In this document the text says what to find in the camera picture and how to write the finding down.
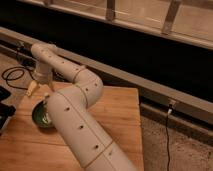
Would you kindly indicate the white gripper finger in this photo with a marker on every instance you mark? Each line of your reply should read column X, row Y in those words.
column 51, row 86
column 33, row 86

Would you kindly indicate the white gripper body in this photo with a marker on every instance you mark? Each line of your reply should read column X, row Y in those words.
column 43, row 73

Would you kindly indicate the white plastic bottle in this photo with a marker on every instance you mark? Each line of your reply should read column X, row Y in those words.
column 45, row 98

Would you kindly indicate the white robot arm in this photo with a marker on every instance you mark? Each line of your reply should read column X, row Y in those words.
column 67, row 108

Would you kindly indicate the green ceramic bowl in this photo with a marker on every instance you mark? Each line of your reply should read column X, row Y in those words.
column 39, row 116

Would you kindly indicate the black device at left edge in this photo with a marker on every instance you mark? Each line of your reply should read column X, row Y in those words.
column 6, row 111

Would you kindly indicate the metal floor rail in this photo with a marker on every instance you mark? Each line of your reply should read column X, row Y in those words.
column 163, row 70

